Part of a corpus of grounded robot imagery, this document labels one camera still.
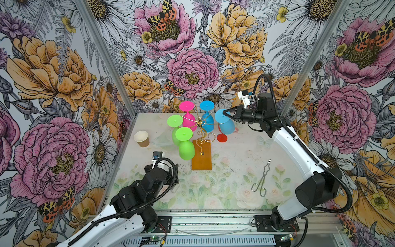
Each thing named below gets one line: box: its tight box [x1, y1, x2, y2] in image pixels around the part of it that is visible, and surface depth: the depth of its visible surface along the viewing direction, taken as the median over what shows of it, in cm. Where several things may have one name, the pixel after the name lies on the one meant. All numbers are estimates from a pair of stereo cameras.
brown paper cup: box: [133, 130, 150, 148], surface depth 102 cm
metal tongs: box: [250, 159, 272, 198], surface depth 89 cm
